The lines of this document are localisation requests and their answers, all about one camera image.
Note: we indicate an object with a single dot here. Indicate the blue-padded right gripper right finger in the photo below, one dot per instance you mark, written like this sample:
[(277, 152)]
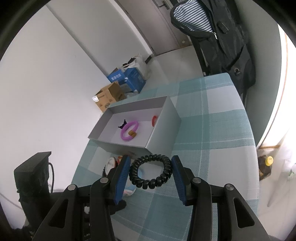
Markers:
[(236, 220)]

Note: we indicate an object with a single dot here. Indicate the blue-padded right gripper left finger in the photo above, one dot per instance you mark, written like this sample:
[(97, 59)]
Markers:
[(84, 213)]

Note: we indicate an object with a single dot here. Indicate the grey cardboard jewelry box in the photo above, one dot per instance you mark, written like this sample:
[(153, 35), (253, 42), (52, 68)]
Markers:
[(138, 137)]

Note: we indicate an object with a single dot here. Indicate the yellow-capped bottle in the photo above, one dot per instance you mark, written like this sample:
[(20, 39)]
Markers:
[(265, 166)]

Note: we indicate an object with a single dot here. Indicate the black cat-ear hair clip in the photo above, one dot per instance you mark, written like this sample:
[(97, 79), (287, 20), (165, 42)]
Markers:
[(123, 125)]

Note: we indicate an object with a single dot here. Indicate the teal plaid bedsheet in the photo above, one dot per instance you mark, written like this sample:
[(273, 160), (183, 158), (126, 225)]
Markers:
[(215, 141)]

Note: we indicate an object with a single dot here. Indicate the red hair clip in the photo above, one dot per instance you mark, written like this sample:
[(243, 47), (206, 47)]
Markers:
[(154, 120)]

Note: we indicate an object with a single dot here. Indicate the brown cardboard box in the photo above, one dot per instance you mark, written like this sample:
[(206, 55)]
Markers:
[(108, 95)]

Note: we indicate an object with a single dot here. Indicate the blue cardboard box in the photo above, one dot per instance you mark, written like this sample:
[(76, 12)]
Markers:
[(129, 80)]

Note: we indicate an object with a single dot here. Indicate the white plastic bag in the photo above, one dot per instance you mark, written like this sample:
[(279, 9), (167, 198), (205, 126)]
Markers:
[(138, 63)]

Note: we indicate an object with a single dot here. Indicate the grey room door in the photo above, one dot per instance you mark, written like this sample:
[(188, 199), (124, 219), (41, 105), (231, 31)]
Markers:
[(152, 20)]

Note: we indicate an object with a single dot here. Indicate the dark hanging jacket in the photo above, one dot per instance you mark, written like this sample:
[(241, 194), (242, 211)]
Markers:
[(219, 39)]

